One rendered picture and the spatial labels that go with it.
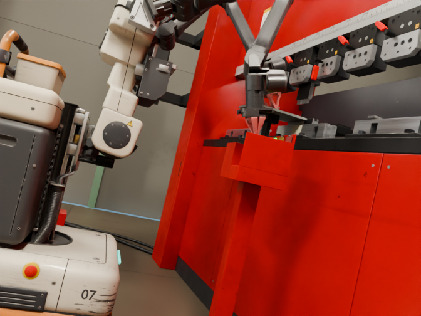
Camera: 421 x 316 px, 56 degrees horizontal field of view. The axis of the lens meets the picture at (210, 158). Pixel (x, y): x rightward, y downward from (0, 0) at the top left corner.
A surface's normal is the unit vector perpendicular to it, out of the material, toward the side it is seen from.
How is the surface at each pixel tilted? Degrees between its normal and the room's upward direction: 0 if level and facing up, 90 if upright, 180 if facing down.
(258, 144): 90
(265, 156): 90
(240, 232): 90
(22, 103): 90
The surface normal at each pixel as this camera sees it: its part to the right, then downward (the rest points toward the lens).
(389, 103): -0.91, -0.22
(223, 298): 0.22, 0.01
